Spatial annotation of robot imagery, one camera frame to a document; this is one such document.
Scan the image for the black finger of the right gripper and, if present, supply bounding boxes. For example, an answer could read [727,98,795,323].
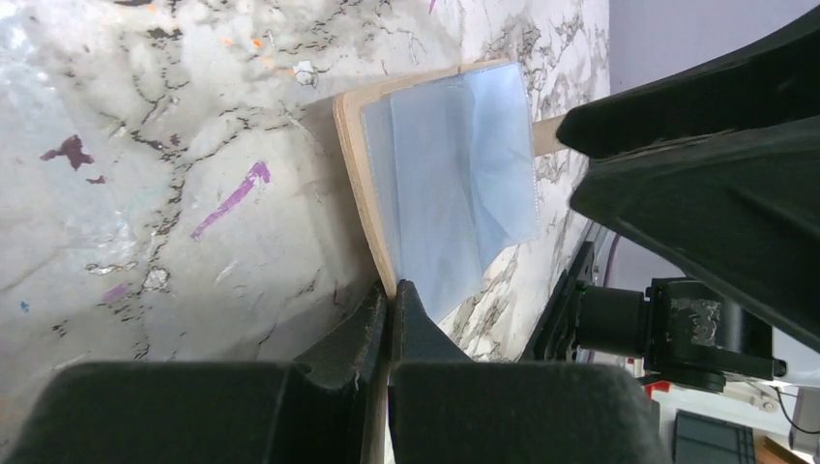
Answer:
[556,9,819,160]
[571,117,819,349]

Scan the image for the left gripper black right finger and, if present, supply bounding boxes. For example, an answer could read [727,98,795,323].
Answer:
[388,280,669,463]

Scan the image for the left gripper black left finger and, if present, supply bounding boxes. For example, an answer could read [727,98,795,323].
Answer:
[7,283,388,463]

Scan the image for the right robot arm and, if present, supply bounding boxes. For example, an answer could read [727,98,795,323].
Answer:
[556,10,819,392]

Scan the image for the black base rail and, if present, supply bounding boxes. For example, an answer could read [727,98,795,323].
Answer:
[518,241,595,363]

